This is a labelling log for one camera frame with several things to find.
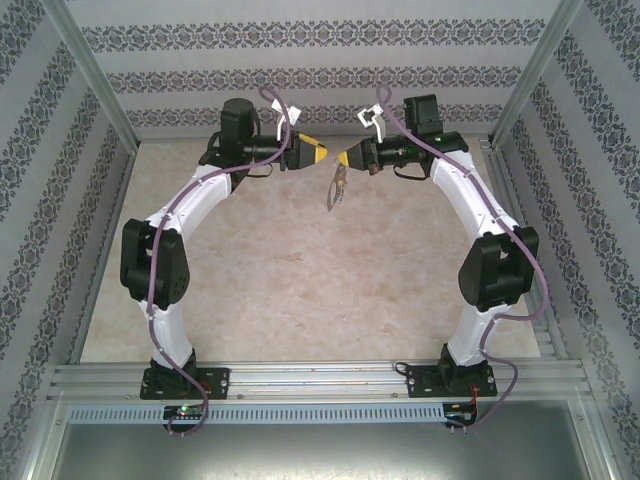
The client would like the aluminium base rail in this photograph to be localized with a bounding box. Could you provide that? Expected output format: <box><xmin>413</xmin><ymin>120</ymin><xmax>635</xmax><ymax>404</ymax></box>
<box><xmin>49</xmin><ymin>363</ymin><xmax>589</xmax><ymax>402</ymax></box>

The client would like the grey slotted cable duct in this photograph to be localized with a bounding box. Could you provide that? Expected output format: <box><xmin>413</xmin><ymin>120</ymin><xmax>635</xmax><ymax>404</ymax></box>
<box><xmin>67</xmin><ymin>402</ymin><xmax>446</xmax><ymax>426</ymax></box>

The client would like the grey metal sheet panel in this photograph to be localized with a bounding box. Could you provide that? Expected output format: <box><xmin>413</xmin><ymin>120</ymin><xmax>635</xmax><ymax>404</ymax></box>
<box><xmin>49</xmin><ymin>423</ymin><xmax>601</xmax><ymax>480</ymax></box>

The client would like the aluminium frame post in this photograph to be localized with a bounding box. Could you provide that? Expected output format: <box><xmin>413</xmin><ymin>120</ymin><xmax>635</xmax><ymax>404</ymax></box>
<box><xmin>39</xmin><ymin>0</ymin><xmax>141</xmax><ymax>149</ymax></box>
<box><xmin>488</xmin><ymin>0</ymin><xmax>591</xmax><ymax>149</ymax></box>

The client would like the circuit board with green light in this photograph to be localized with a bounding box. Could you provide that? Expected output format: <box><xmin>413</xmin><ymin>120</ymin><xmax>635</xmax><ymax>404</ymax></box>
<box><xmin>163</xmin><ymin>404</ymin><xmax>206</xmax><ymax>421</ymax></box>

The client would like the aluminium frame bar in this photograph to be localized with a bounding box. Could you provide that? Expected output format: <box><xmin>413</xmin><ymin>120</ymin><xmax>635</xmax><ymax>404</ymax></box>
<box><xmin>12</xmin><ymin>397</ymin><xmax>69</xmax><ymax>480</ymax></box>
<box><xmin>574</xmin><ymin>399</ymin><xmax>626</xmax><ymax>480</ymax></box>

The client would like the aluminium side rail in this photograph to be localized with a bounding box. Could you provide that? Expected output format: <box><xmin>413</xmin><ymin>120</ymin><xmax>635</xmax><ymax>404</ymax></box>
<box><xmin>67</xmin><ymin>142</ymin><xmax>139</xmax><ymax>366</ymax></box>
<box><xmin>479</xmin><ymin>138</ymin><xmax>561</xmax><ymax>359</ymax></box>

